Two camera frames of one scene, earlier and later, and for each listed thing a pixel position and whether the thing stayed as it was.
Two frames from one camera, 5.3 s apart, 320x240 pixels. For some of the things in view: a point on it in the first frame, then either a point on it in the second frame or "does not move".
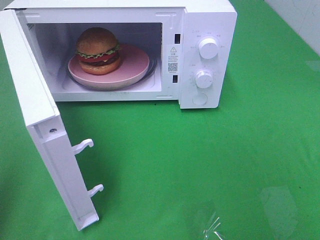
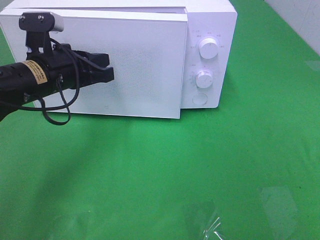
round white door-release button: (200, 99) does not move
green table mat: (249, 170) does not move
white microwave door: (41, 115) → (146, 52)
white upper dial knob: (208, 48) does not move
